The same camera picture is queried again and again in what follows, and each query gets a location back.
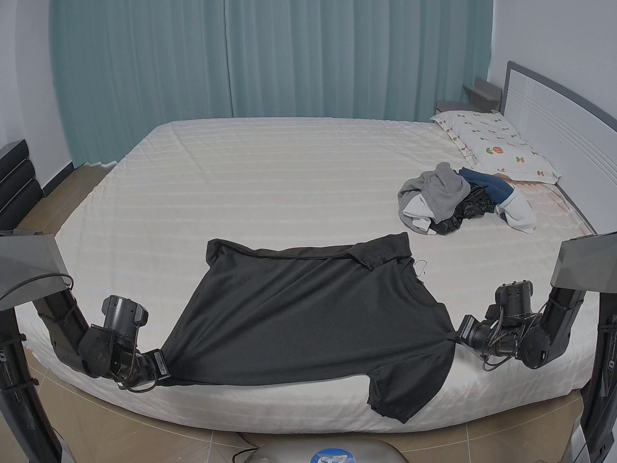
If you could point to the black chest of drawers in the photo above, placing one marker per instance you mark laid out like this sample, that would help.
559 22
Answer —
19 186

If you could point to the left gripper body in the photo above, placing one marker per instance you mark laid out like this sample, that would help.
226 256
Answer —
144 369

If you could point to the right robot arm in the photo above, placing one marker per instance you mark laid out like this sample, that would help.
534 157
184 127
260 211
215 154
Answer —
554 321

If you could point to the pile of clothes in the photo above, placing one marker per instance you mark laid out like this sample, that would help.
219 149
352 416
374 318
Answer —
443 193

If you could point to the black polo shirt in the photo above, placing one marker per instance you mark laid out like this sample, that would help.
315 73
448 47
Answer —
299 311

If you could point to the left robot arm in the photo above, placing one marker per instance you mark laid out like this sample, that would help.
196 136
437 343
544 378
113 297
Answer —
62 316

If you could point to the blue-green curtain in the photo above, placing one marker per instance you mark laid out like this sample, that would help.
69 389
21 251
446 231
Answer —
144 65
356 41

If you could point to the bed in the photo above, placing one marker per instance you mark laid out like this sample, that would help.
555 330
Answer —
270 186

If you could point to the grey bedside table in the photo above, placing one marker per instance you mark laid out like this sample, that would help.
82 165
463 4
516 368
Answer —
475 94

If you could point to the white printed pillow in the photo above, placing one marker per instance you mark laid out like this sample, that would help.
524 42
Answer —
501 147

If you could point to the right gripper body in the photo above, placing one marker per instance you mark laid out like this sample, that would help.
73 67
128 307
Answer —
475 335

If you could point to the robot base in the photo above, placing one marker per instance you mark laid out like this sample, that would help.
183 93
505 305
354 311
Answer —
318 454

